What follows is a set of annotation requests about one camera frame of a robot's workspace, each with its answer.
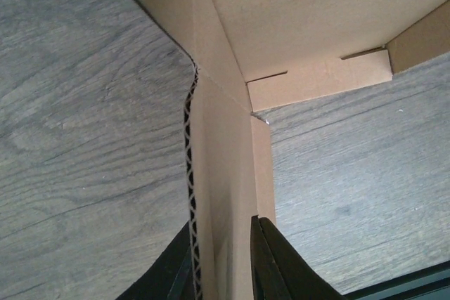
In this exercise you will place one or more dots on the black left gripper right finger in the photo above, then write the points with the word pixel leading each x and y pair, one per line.
pixel 278 271

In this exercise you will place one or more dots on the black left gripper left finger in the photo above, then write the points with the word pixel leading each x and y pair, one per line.
pixel 170 276

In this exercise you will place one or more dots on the cardboard box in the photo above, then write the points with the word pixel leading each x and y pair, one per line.
pixel 253 55

